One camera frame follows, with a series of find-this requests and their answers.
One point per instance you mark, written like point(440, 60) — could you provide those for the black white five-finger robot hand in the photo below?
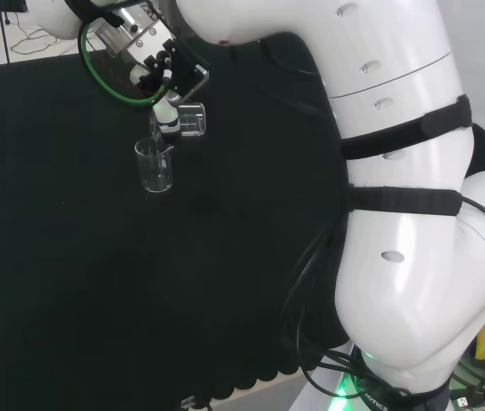
point(166, 113)

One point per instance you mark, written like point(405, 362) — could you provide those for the clear glass beaker with spout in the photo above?
point(193, 122)

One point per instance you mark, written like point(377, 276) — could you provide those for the clear graduated glass beaker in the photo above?
point(154, 180)

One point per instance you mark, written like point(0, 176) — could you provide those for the black bench cloth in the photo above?
point(97, 257)

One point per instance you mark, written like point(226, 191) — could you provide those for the thin black pole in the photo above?
point(6, 38)

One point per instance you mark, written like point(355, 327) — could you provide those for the black box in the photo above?
point(2, 5)

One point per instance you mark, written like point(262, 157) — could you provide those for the clear plastic cloth clip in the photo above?
point(187, 402)

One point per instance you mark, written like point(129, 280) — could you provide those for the silver usb plug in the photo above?
point(463, 402)

